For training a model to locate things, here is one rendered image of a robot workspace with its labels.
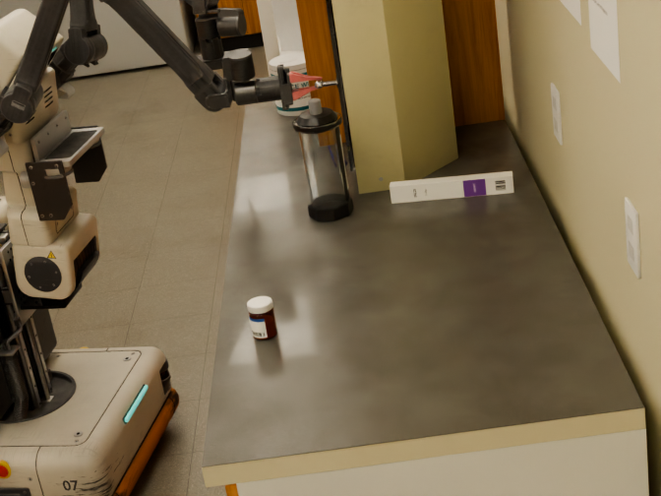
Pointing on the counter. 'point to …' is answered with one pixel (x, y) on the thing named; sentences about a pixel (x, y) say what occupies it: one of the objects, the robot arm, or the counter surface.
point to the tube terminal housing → (395, 89)
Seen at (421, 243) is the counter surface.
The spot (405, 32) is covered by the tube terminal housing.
